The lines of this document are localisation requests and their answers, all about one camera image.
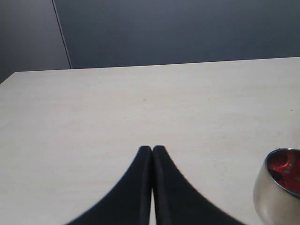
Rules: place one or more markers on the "stainless steel cup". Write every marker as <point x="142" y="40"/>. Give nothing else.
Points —
<point x="274" y="204"/>

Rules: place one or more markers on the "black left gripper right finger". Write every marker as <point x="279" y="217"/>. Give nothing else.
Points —
<point x="176" y="201"/>

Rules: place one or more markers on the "red candies inside cup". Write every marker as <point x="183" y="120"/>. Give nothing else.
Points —
<point x="284" y="167"/>

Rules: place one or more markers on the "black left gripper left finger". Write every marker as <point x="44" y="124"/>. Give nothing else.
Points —
<point x="129" y="201"/>

